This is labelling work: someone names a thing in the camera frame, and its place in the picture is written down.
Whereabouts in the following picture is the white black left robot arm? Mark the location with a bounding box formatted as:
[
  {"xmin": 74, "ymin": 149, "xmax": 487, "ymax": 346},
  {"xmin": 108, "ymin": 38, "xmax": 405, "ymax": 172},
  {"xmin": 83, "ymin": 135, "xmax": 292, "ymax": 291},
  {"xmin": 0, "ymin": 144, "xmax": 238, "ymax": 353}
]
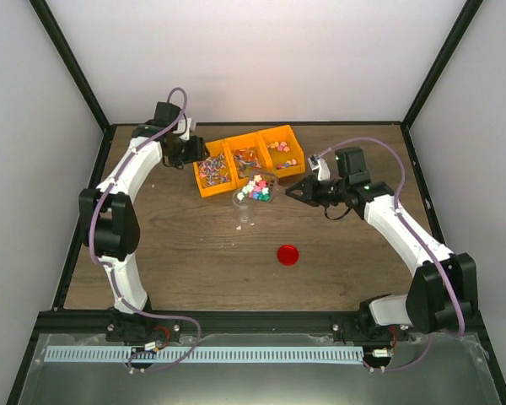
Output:
[{"xmin": 78, "ymin": 100, "xmax": 208, "ymax": 341}]

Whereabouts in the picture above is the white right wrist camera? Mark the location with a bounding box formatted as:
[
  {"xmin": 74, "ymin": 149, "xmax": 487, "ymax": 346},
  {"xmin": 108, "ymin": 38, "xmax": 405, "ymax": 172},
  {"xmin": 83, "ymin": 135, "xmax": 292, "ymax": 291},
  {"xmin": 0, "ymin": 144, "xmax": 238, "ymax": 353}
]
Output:
[{"xmin": 308, "ymin": 154, "xmax": 331, "ymax": 181}]

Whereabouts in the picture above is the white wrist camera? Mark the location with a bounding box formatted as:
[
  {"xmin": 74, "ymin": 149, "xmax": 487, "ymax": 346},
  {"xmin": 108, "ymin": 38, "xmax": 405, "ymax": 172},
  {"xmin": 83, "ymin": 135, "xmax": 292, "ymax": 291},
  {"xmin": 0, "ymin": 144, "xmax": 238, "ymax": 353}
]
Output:
[
  {"xmin": 174, "ymin": 118, "xmax": 196, "ymax": 141},
  {"xmin": 308, "ymin": 154, "xmax": 331, "ymax": 181}
]

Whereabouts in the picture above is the clear plastic jar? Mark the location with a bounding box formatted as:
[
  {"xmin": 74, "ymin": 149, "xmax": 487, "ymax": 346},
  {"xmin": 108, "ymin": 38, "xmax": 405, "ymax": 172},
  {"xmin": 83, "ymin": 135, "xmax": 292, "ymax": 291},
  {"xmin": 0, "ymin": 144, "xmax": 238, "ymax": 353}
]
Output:
[{"xmin": 232, "ymin": 190, "xmax": 255, "ymax": 225}]

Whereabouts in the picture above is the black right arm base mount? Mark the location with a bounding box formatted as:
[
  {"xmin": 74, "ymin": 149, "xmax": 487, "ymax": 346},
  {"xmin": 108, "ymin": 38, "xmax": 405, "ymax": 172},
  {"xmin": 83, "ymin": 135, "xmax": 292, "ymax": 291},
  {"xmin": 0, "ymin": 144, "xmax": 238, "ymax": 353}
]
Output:
[{"xmin": 330, "ymin": 310, "xmax": 409, "ymax": 344}]

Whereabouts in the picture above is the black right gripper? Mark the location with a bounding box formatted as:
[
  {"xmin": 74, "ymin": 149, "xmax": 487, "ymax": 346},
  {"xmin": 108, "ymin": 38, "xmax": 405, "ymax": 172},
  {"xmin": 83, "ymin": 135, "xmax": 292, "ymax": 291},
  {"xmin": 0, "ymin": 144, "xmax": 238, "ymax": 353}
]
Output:
[{"xmin": 286, "ymin": 175, "xmax": 348, "ymax": 208}]

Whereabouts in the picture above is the red jar lid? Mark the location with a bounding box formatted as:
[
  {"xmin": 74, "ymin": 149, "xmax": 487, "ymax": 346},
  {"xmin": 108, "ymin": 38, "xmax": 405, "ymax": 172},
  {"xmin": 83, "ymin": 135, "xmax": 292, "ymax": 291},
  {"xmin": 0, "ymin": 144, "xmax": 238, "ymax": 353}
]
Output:
[{"xmin": 277, "ymin": 245, "xmax": 299, "ymax": 267}]

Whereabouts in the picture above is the brown slotted plastic scoop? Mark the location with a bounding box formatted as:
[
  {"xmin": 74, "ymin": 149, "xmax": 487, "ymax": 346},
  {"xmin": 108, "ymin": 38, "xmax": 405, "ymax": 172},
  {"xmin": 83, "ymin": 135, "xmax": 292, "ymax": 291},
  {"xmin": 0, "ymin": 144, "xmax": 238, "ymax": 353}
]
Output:
[{"xmin": 241, "ymin": 170, "xmax": 284, "ymax": 203}]

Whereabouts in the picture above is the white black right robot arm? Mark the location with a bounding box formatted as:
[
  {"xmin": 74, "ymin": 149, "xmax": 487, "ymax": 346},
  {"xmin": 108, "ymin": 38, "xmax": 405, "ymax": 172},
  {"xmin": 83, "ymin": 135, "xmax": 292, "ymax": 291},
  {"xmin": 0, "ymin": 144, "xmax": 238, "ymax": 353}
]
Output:
[{"xmin": 285, "ymin": 147, "xmax": 478, "ymax": 340}]

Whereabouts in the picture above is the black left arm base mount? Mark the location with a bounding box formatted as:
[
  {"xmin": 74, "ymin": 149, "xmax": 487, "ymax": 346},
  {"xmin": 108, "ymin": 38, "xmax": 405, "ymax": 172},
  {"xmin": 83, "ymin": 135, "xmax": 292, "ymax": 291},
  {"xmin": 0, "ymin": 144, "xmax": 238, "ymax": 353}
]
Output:
[{"xmin": 103, "ymin": 308, "xmax": 183, "ymax": 343}]

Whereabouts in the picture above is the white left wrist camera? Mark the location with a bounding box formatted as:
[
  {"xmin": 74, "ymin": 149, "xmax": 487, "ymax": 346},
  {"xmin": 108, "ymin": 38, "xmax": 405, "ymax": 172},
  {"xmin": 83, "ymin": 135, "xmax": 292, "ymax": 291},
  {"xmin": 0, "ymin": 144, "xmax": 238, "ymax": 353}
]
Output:
[{"xmin": 174, "ymin": 118, "xmax": 196, "ymax": 141}]

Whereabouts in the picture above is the light blue slotted cable duct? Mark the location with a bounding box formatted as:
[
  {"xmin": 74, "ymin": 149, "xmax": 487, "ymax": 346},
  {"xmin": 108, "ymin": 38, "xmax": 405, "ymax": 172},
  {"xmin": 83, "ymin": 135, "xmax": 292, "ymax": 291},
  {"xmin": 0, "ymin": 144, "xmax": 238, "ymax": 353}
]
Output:
[{"xmin": 44, "ymin": 346, "xmax": 363, "ymax": 365}]

